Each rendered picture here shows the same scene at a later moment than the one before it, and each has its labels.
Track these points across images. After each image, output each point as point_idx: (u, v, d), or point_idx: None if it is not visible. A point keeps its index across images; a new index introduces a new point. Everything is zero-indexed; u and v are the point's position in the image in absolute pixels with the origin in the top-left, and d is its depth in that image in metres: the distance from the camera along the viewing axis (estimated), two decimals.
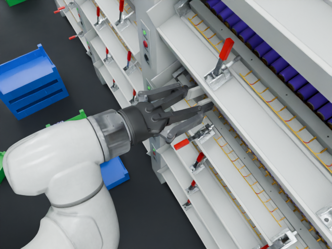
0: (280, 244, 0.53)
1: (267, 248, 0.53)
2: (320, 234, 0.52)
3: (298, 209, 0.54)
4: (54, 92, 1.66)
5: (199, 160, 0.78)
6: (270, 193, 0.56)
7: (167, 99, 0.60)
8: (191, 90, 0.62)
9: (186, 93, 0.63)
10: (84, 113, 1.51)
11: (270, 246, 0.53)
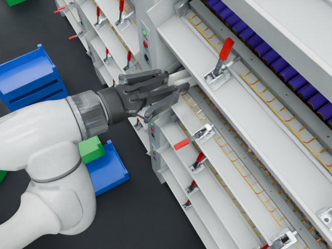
0: (280, 244, 0.53)
1: (267, 248, 0.53)
2: (320, 234, 0.52)
3: (298, 209, 0.54)
4: (54, 92, 1.66)
5: (199, 160, 0.78)
6: (270, 193, 0.56)
7: (146, 83, 0.62)
8: (172, 75, 0.64)
9: (167, 79, 0.65)
10: None
11: (270, 246, 0.53)
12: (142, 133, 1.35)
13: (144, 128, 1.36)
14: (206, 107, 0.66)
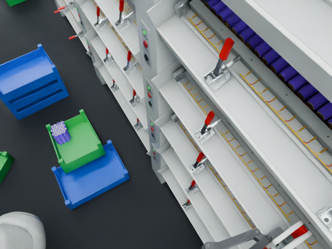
0: (285, 240, 0.53)
1: (290, 233, 0.51)
2: None
3: None
4: (54, 92, 1.66)
5: (199, 160, 0.78)
6: (278, 187, 0.56)
7: None
8: None
9: None
10: (84, 113, 1.51)
11: (288, 234, 0.52)
12: (142, 133, 1.35)
13: (144, 128, 1.36)
14: (213, 103, 0.66)
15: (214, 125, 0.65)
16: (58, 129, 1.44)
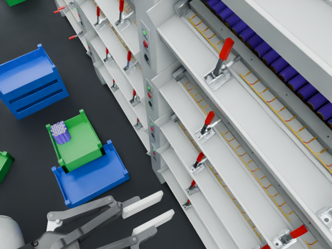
0: (285, 240, 0.53)
1: (290, 233, 0.51)
2: None
3: None
4: (54, 92, 1.66)
5: (199, 160, 0.78)
6: (278, 187, 0.56)
7: None
8: None
9: (133, 237, 0.44)
10: (84, 113, 1.51)
11: (288, 234, 0.52)
12: (142, 133, 1.35)
13: (144, 128, 1.36)
14: (213, 103, 0.66)
15: (214, 125, 0.65)
16: (58, 129, 1.44)
